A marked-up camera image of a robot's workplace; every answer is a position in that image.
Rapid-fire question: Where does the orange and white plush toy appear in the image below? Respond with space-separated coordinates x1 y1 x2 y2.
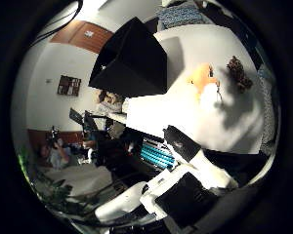
186 62 225 111

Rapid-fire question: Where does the black fabric container box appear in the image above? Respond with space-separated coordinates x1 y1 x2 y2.
88 17 169 98

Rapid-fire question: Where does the cyan rack under table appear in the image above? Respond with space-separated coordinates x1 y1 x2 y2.
140 140 177 170

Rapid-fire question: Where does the green leafy plant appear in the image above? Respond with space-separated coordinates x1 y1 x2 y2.
18 152 99 215

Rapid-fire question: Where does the seated person in grey shirt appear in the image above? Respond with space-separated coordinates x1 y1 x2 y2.
38 136 72 170

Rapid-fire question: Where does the black monitor on stand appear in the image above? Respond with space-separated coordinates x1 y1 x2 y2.
68 107 85 126

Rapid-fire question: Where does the brown wooden door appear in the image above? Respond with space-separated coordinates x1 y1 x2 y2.
50 19 114 55

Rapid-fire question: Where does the dark framed wall picture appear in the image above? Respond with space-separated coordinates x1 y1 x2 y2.
57 75 82 98

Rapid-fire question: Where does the black cable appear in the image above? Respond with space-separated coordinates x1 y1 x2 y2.
32 0 84 47

